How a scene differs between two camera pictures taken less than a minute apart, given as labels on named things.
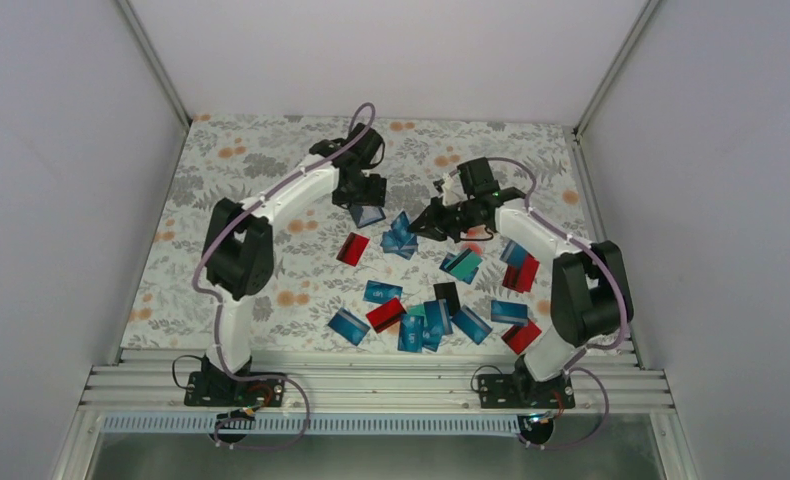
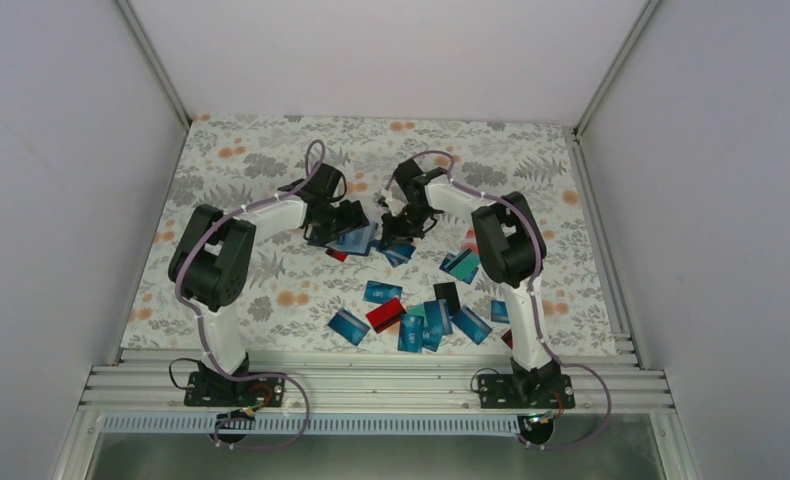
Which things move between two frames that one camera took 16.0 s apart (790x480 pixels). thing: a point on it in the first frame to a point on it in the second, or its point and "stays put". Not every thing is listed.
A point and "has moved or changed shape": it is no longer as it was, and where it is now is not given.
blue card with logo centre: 381,292 stays put
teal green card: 464,265 stays put
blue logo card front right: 410,333 stays put
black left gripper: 373,197 to 351,218
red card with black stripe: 352,248 to 336,254
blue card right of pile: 471,324 stays put
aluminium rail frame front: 373,380 stays put
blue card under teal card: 448,259 stays put
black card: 448,292 stays put
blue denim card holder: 365,215 has moved or changed shape
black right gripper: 432,218 to 392,235
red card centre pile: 386,315 stays put
